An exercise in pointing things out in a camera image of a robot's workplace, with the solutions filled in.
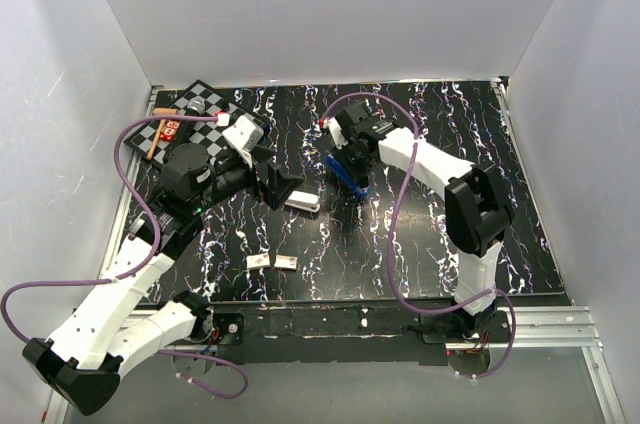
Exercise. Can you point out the staple box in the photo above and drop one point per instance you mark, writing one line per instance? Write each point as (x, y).
(258, 261)
(285, 262)

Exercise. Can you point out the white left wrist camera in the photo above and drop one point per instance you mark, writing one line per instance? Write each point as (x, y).
(243, 136)

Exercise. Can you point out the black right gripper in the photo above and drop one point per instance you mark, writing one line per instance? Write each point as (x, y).
(358, 172)

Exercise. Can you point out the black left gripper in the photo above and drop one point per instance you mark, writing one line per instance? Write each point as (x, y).
(279, 185)

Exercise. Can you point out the red toy block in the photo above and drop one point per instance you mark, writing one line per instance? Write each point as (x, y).
(169, 129)

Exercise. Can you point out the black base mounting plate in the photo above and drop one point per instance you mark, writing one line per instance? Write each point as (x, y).
(347, 331)

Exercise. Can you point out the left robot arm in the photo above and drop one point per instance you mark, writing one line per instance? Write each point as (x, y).
(85, 359)

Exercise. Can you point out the white stapler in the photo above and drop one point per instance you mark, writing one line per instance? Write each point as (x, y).
(303, 201)

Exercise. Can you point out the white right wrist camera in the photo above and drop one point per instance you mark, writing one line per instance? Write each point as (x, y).
(335, 132)

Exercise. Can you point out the black white chessboard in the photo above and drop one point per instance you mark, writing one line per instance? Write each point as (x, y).
(207, 134)

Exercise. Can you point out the wooden mallet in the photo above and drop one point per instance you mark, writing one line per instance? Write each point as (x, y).
(156, 140)

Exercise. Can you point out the left staple box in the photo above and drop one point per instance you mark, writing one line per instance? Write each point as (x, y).
(258, 261)

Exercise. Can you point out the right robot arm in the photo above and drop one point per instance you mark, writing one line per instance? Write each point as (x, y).
(478, 210)

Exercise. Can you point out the black microphone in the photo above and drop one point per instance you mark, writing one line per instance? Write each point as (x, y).
(195, 107)

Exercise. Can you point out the blue stapler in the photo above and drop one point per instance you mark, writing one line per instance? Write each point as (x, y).
(345, 177)

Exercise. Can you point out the right staple box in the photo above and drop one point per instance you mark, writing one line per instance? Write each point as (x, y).
(285, 262)

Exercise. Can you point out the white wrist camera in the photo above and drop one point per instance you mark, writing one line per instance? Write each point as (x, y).
(243, 136)
(335, 132)

